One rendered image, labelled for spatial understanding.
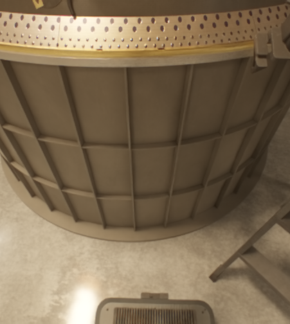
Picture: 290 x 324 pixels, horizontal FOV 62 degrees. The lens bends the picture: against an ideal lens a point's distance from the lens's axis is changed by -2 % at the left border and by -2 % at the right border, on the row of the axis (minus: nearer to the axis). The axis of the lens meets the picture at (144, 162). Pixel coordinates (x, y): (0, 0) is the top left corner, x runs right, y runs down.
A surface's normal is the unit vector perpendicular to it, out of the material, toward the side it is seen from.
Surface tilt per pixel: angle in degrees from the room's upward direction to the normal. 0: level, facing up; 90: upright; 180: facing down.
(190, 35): 43
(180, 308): 0
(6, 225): 0
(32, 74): 90
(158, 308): 0
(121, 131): 90
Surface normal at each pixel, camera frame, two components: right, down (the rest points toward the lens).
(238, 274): 0.00, -0.64
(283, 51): -0.01, -0.17
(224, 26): 0.20, 0.04
